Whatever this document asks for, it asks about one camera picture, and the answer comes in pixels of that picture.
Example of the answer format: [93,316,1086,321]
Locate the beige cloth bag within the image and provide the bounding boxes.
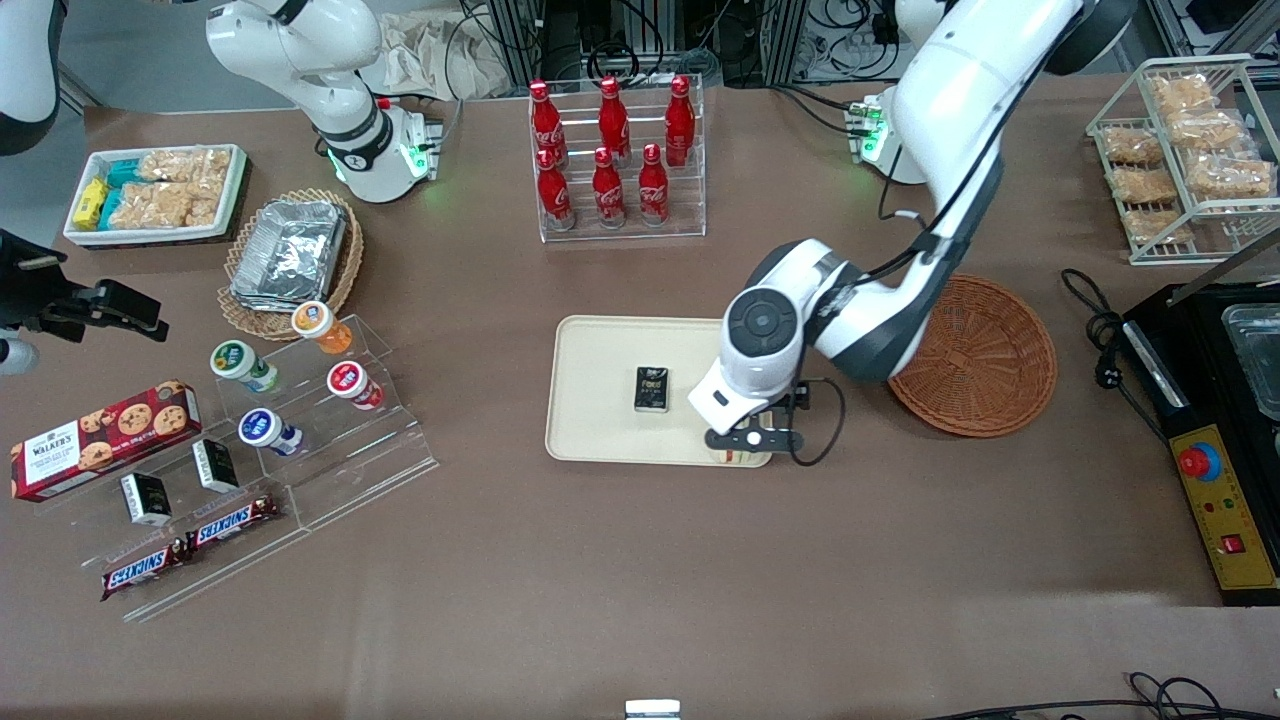
[372,8,513,102]

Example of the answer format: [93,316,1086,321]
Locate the white wire rack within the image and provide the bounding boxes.
[1085,53,1280,266]

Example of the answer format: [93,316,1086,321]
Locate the clear rice cracker pack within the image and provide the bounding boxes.
[138,147,233,185]
[114,181,223,231]

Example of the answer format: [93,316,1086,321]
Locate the stack of foil containers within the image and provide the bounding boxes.
[229,199,350,312]

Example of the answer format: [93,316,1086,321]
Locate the bagged fried snack pack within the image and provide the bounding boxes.
[1148,74,1218,118]
[1184,154,1278,201]
[1164,110,1253,153]
[1109,165,1182,207]
[1099,124,1167,167]
[1124,207,1198,247]

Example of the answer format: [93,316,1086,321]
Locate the blue lid yogurt cup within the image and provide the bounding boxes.
[237,407,304,458]

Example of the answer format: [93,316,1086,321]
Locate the Snickers chocolate bar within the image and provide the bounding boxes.
[184,494,282,552]
[99,544,193,603]

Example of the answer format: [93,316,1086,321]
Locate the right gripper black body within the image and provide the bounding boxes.
[0,230,75,333]

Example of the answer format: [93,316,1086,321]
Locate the white rectangular snack tray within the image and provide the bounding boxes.
[62,143,250,249]

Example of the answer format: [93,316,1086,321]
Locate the green lid yogurt cup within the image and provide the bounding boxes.
[209,339,282,395]

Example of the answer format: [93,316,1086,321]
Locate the small black white box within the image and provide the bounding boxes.
[119,472,174,529]
[191,439,242,495]

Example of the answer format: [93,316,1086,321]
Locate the light tan wicker basket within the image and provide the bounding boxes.
[217,187,366,344]

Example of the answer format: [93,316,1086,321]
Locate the black tabletop appliance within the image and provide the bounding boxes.
[1121,282,1280,441]

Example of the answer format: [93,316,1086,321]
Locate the red Walkers cookie box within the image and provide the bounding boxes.
[10,379,204,504]

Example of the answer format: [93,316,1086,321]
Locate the aluminium equipment frame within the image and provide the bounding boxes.
[482,0,813,89]

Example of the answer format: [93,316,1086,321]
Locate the clear acrylic stepped stand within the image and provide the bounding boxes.
[35,425,313,624]
[213,314,442,533]

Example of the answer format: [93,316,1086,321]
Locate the red lid yogurt cup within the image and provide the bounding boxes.
[326,361,385,412]

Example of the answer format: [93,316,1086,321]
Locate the small black box gold print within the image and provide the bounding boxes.
[633,366,672,414]

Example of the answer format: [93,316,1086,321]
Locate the brown round wicker basket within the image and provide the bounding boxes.
[886,273,1058,439]

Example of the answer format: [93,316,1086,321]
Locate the red cola bottle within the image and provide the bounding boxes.
[665,75,697,169]
[537,148,577,232]
[638,143,670,227]
[592,147,628,230]
[528,80,564,166]
[598,76,632,163]

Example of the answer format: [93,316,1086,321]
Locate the clear acrylic bottle rack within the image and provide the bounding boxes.
[528,74,708,245]

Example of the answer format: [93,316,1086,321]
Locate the beige plastic tray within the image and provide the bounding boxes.
[545,315,775,469]

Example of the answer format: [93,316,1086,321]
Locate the yellow emergency stop control box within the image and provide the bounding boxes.
[1167,424,1280,608]

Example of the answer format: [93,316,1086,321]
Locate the black power cable with plug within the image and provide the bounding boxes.
[1059,267,1127,392]

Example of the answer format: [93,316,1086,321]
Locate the orange lid yogurt cup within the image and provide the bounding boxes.
[291,300,354,357]

